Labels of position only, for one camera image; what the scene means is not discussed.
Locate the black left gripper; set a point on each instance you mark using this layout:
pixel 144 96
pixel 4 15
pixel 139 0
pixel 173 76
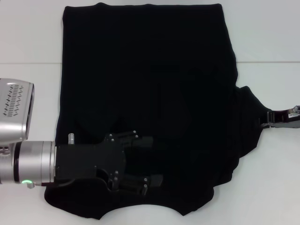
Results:
pixel 89 161

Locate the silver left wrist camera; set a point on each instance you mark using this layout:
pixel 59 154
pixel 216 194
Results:
pixel 14 117

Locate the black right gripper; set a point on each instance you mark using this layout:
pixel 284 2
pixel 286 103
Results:
pixel 293 122

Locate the black T-shirt with FREE print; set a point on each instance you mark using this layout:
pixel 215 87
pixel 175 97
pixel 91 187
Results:
pixel 140 70

